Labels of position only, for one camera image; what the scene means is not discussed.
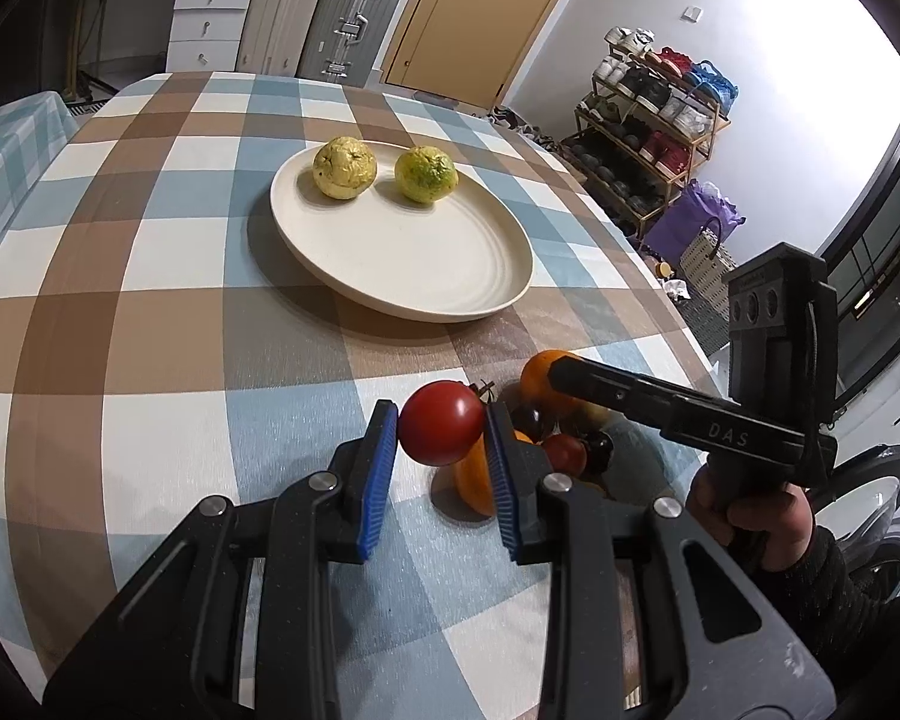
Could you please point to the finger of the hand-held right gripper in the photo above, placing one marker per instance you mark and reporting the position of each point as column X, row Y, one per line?
column 607, row 390

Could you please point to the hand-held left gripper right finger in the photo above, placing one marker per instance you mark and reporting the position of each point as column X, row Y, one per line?
column 499, row 465

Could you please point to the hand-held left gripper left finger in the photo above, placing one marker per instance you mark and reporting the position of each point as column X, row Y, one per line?
column 379, row 465

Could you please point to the orange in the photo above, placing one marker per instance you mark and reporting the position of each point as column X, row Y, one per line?
column 474, row 484
column 534, row 379

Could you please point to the dark purple plum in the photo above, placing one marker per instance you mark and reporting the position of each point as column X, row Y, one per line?
column 529, row 420
column 601, row 448

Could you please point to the oblong red tomato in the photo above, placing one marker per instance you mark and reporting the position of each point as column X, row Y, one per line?
column 565, row 454

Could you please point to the round red tomato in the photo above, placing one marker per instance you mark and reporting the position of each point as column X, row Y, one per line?
column 439, row 424

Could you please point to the cream round plate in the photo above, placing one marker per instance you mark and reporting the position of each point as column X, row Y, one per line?
column 405, row 255

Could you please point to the person's right forearm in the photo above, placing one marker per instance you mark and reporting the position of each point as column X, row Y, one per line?
column 847, row 600

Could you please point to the person's right hand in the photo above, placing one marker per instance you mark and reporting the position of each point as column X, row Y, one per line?
column 769, row 532

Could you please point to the grey floor mat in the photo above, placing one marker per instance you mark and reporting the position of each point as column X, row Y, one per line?
column 705, row 319

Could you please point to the woven basket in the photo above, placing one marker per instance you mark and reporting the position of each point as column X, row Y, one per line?
column 709, row 262

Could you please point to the dark glass sliding door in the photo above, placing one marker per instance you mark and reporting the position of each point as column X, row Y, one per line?
column 877, row 255

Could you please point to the purple bag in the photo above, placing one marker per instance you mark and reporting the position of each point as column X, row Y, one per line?
column 682, row 221

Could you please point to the white washing machine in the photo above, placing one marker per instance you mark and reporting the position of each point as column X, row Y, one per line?
column 892, row 510

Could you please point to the wooden shoe rack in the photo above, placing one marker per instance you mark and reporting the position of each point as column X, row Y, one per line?
column 709, row 139

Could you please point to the brown blue checked tablecloth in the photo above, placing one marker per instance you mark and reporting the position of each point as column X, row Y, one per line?
column 157, row 315

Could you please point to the loose shoes by door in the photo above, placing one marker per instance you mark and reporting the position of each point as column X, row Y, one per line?
column 525, row 131

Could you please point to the group of assorted shoes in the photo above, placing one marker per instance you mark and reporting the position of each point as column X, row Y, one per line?
column 645, row 90

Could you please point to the wooden door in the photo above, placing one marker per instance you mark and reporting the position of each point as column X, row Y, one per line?
column 495, row 15

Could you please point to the silver suitcase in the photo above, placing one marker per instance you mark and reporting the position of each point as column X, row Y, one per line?
column 349, row 22

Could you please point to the teal checked side table cloth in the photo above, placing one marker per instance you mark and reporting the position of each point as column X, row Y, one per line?
column 15, row 187

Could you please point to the beige suitcase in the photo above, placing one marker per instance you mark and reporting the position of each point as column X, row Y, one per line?
column 285, row 7

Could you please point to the white drawer cabinet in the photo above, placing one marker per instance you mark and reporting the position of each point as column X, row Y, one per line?
column 206, row 22

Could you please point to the white light switch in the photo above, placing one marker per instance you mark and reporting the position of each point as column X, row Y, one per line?
column 692, row 13

